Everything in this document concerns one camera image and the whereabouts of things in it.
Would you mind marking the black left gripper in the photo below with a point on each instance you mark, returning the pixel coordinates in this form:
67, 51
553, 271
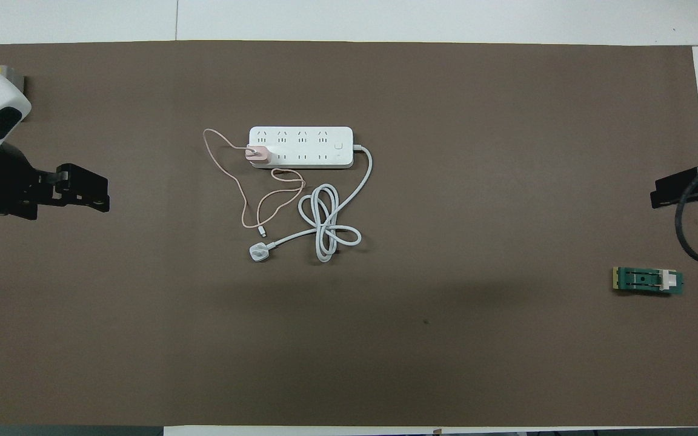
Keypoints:
3, 188

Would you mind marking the pink usb charger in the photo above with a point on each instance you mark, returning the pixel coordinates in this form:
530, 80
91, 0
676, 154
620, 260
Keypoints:
259, 154

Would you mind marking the white power strip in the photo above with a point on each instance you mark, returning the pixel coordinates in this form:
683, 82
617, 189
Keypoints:
306, 148

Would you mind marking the brown table mat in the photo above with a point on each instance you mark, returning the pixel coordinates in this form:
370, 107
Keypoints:
446, 339

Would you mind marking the green circuit board fixture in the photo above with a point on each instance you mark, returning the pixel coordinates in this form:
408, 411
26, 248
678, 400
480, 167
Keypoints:
643, 281

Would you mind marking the grey on-off switch box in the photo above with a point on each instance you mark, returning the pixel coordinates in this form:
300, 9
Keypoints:
19, 85

